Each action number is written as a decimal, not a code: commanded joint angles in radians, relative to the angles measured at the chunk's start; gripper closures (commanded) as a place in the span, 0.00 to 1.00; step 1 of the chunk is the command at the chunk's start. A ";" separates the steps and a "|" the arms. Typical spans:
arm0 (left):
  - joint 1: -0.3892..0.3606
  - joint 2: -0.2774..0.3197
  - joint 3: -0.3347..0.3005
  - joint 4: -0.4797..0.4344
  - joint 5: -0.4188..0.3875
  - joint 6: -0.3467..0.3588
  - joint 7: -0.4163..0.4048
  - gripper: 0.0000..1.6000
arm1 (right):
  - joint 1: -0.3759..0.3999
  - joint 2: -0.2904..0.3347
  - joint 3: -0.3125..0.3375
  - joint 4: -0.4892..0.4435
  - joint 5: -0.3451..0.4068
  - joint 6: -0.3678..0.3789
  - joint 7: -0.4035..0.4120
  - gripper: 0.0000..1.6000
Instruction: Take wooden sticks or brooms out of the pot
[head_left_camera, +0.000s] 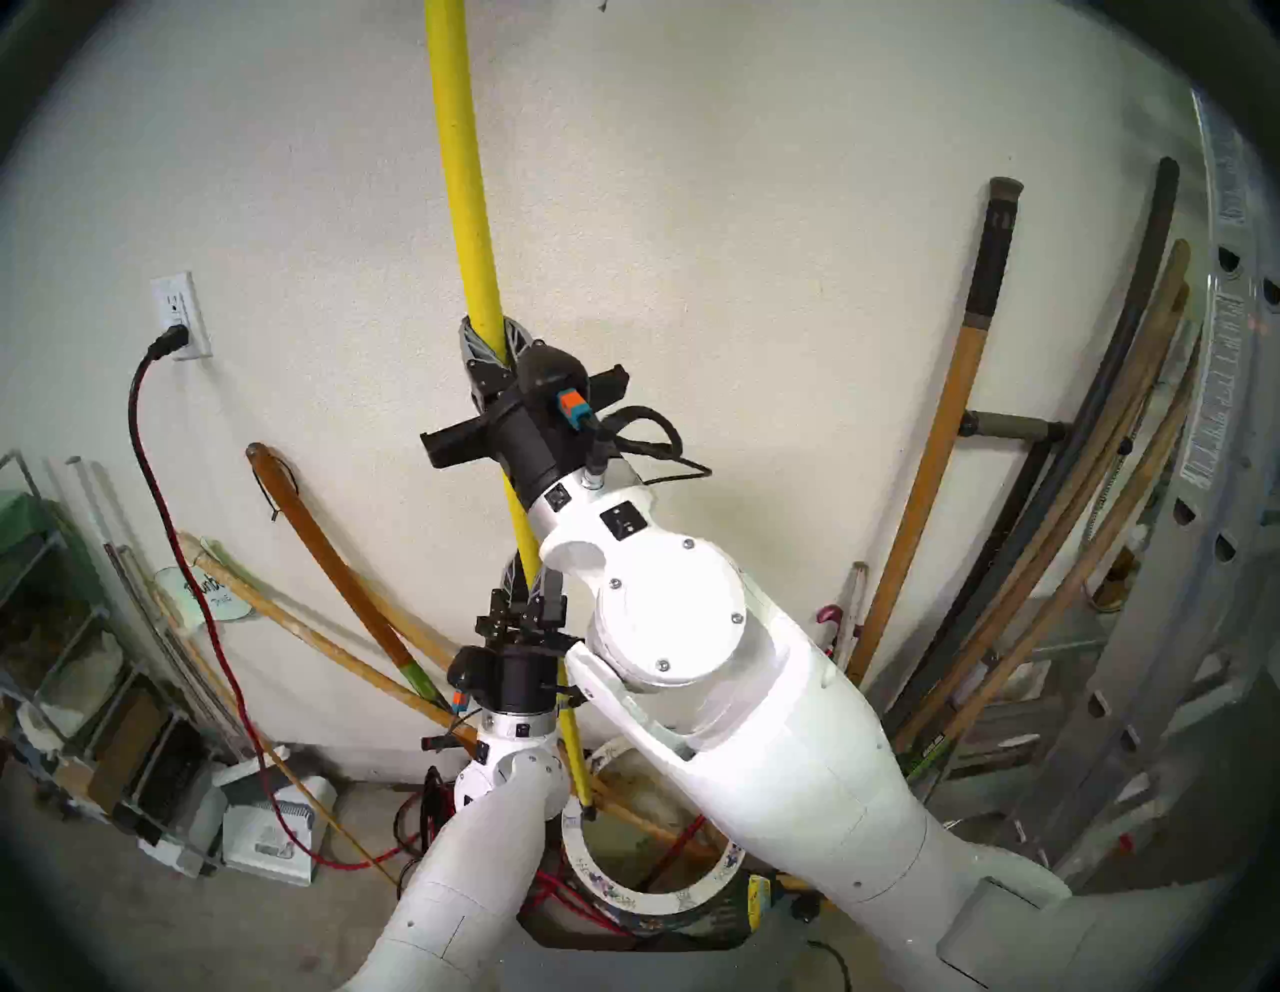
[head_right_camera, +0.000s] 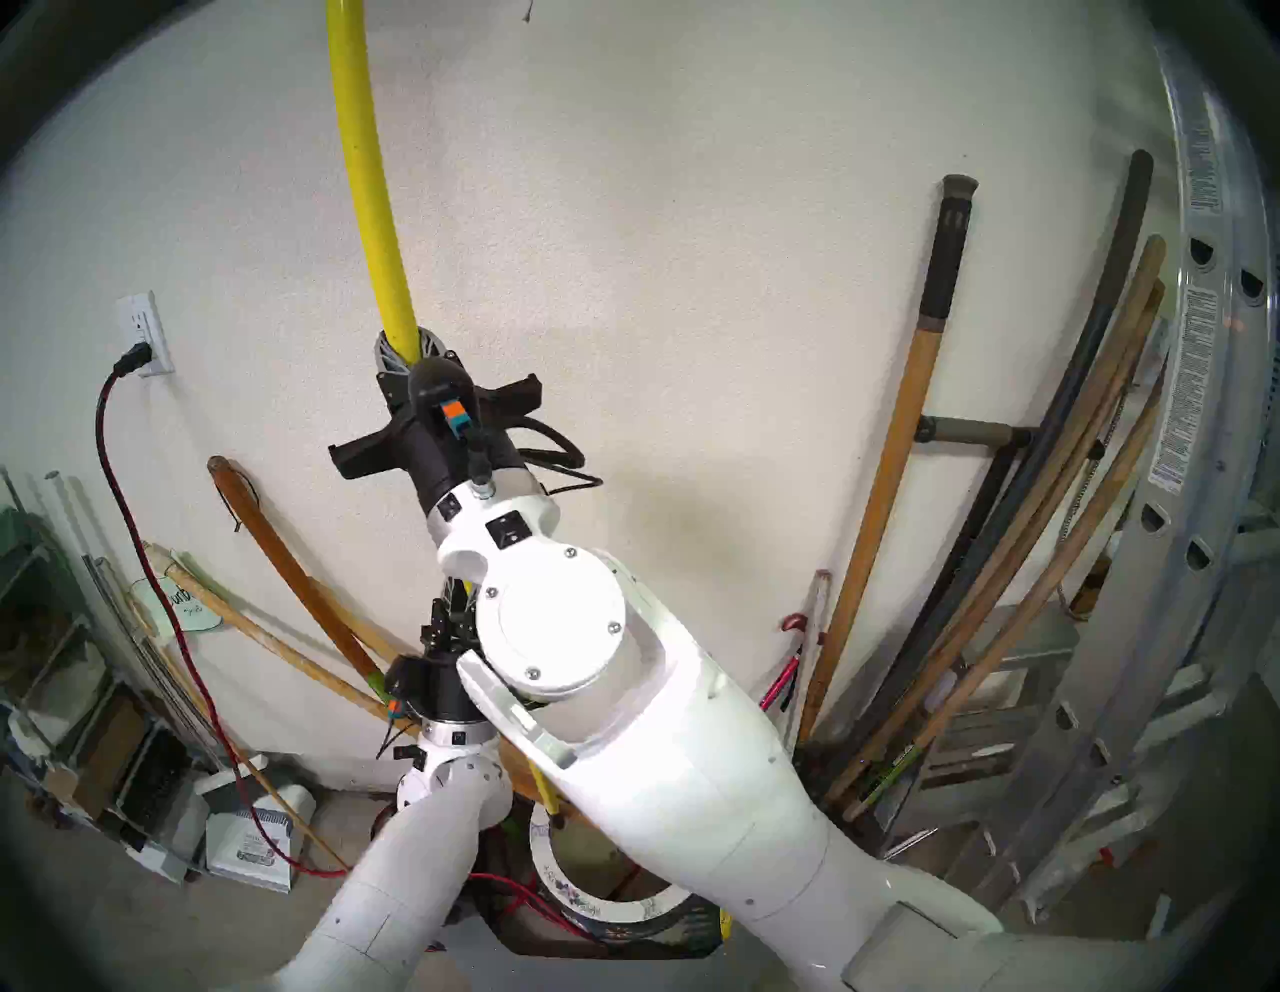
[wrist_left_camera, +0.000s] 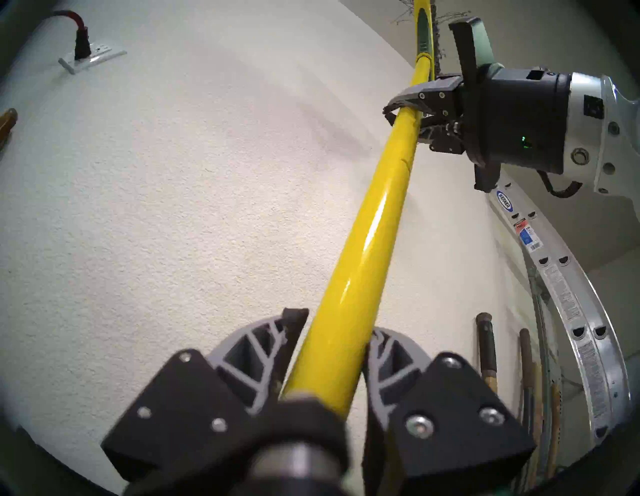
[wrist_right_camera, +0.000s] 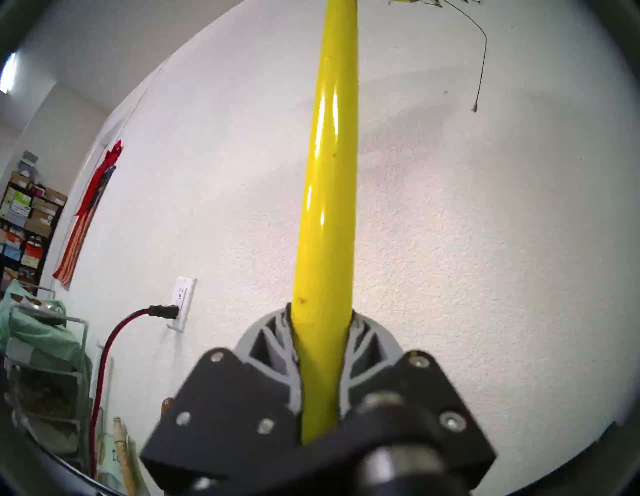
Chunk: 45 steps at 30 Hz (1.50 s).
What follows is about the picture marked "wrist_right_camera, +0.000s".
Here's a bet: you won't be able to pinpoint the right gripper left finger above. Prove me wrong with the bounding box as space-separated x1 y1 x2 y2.
140 304 303 496

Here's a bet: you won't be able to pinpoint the white wall outlet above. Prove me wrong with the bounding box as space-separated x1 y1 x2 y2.
166 276 197 332

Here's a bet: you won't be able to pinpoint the shelf rack with green cloth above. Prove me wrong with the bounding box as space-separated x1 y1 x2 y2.
0 280 96 471

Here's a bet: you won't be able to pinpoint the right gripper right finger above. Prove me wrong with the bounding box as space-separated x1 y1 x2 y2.
340 311 497 481

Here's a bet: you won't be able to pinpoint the pale green name sign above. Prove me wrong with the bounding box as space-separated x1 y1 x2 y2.
97 435 131 491

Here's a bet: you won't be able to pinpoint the yellow broom black bristles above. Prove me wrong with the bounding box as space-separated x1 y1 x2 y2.
290 0 488 446

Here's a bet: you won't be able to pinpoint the long light wooden stick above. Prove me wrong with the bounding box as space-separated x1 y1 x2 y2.
112 417 138 496

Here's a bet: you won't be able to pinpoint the flag decoration with red bow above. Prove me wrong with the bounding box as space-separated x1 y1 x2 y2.
52 140 123 291

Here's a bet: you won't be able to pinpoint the black shelf with shoe boxes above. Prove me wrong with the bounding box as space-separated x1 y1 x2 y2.
0 150 68 296

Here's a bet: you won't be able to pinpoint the red black power cord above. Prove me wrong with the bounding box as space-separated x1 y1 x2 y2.
87 304 180 481

